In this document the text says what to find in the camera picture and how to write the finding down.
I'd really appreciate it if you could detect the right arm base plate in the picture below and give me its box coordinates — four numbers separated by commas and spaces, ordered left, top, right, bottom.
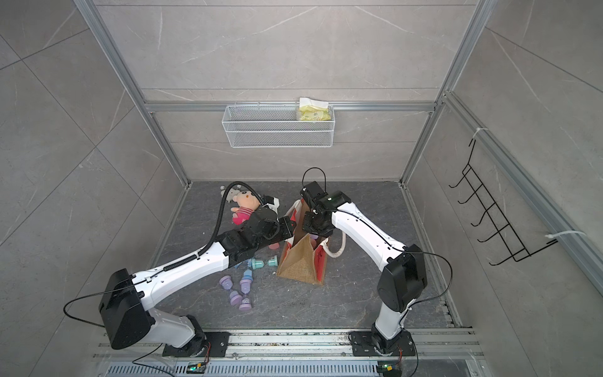
348, 329, 417, 357

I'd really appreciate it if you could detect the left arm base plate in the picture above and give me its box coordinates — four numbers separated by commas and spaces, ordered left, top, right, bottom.
162, 331, 231, 358

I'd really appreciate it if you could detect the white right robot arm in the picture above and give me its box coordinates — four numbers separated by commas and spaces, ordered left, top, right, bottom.
301, 182, 427, 352

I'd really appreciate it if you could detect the purple hourglass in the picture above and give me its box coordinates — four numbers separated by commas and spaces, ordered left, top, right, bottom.
239, 298, 253, 312
218, 275, 254, 307

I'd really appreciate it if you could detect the white fluffy plush toy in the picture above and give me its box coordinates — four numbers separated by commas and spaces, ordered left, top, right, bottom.
220, 185, 241, 203

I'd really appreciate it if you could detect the black wire hook rack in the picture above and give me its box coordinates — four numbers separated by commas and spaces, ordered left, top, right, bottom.
448, 139, 558, 266

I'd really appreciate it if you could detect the yellow wipes packet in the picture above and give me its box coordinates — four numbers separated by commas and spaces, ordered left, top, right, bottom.
297, 97, 332, 122

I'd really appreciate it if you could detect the purple hourglass front left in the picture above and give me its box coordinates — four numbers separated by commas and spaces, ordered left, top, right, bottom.
239, 298, 253, 312

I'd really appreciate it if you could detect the white wire wall basket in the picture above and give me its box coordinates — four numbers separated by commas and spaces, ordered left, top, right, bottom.
221, 105, 335, 149

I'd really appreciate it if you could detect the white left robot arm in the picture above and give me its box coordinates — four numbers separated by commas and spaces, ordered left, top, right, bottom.
99, 207, 296, 358

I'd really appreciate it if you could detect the blue hourglass in pile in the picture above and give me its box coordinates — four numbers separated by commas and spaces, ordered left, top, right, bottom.
242, 269, 253, 281

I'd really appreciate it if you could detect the pink plush doll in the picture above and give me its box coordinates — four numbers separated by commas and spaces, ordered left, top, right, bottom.
231, 191, 261, 226

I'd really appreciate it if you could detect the green hourglass centre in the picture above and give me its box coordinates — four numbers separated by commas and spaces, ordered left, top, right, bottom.
247, 255, 278, 270

